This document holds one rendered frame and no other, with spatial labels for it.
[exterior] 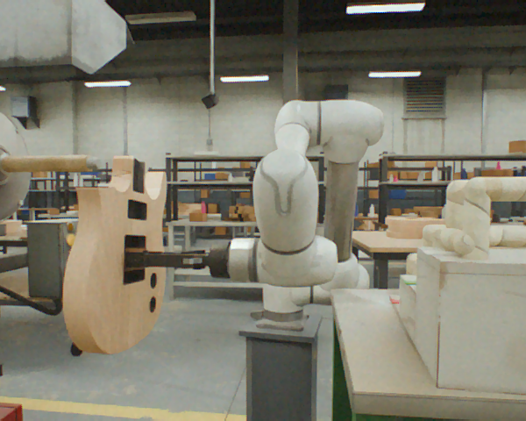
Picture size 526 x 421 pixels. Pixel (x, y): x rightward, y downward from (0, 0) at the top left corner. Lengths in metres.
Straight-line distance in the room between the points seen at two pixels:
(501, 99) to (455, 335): 12.76
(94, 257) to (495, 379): 0.63
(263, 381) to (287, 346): 0.17
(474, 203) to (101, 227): 0.59
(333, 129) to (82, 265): 0.76
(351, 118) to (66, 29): 0.76
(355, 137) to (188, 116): 11.56
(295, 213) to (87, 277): 0.36
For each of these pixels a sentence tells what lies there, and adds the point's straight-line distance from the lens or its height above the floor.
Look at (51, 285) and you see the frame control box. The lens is 1.13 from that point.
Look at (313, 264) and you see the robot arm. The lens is 0.71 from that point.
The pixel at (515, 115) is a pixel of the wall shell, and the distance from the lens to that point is 13.31.
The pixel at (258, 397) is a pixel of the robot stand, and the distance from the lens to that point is 1.53.
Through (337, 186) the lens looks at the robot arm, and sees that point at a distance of 1.23.
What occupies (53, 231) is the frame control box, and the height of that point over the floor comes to 1.09.
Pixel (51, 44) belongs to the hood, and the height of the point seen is 1.42.
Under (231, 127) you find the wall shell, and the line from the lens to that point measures 12.16.
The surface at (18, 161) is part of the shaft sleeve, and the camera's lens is 0.89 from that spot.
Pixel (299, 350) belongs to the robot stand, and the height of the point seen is 0.64.
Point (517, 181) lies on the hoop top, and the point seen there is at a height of 1.21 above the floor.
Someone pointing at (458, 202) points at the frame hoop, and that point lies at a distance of 0.64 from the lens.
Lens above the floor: 1.18
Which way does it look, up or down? 3 degrees down
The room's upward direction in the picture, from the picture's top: straight up
